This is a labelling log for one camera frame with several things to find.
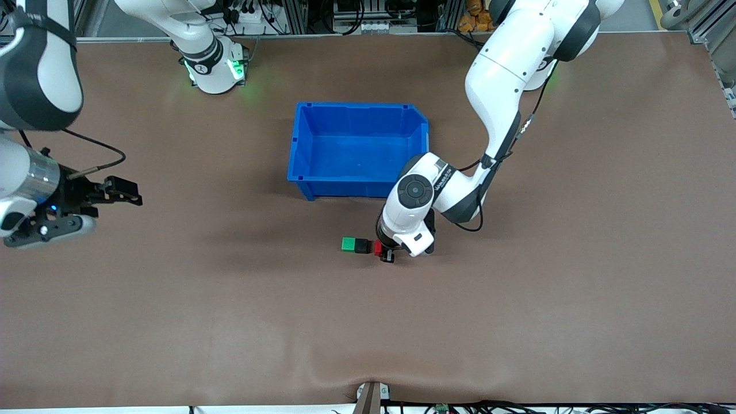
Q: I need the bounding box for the blue plastic bin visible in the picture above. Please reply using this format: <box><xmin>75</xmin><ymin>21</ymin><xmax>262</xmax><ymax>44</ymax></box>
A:
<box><xmin>287</xmin><ymin>102</ymin><xmax>431</xmax><ymax>203</ymax></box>

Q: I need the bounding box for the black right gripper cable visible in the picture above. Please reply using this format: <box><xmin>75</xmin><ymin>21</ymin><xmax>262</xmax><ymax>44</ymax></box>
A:
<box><xmin>20</xmin><ymin>129</ymin><xmax>127</xmax><ymax>177</ymax></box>

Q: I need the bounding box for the white power strip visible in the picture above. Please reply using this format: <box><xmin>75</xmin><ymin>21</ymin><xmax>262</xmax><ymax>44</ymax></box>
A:
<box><xmin>221</xmin><ymin>0</ymin><xmax>266</xmax><ymax>27</ymax></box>

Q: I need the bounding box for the grey round object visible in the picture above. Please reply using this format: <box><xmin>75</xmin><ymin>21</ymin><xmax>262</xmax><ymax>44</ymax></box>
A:
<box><xmin>661</xmin><ymin>0</ymin><xmax>693</xmax><ymax>30</ymax></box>

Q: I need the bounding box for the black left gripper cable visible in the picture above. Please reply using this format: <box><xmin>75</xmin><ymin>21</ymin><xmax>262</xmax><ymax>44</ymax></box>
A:
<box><xmin>454</xmin><ymin>57</ymin><xmax>559</xmax><ymax>232</ymax></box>

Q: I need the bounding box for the bag of orange items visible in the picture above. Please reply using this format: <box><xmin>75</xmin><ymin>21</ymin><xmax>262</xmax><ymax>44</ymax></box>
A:
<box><xmin>458</xmin><ymin>0</ymin><xmax>496</xmax><ymax>33</ymax></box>

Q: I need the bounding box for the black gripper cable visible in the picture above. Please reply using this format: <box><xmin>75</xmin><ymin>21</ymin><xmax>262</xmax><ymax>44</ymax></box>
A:
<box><xmin>454</xmin><ymin>57</ymin><xmax>559</xmax><ymax>232</ymax></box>
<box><xmin>20</xmin><ymin>129</ymin><xmax>127</xmax><ymax>177</ymax></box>

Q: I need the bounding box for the metal table edge bracket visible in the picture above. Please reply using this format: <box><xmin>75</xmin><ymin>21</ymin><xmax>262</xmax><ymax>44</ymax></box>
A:
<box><xmin>356</xmin><ymin>381</ymin><xmax>390</xmax><ymax>414</ymax></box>

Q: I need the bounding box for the black equipment with cables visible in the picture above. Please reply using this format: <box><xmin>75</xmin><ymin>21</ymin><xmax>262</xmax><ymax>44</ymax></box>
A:
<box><xmin>332</xmin><ymin>0</ymin><xmax>423</xmax><ymax>35</ymax></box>

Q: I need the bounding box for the aluminium frame profile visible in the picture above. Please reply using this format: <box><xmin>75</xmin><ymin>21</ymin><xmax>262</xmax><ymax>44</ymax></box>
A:
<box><xmin>79</xmin><ymin>0</ymin><xmax>110</xmax><ymax>40</ymax></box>
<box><xmin>687</xmin><ymin>0</ymin><xmax>736</xmax><ymax>120</ymax></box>

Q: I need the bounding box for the brown table mat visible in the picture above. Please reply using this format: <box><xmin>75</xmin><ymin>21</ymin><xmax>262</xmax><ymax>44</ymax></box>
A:
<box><xmin>0</xmin><ymin>32</ymin><xmax>736</xmax><ymax>410</ymax></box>

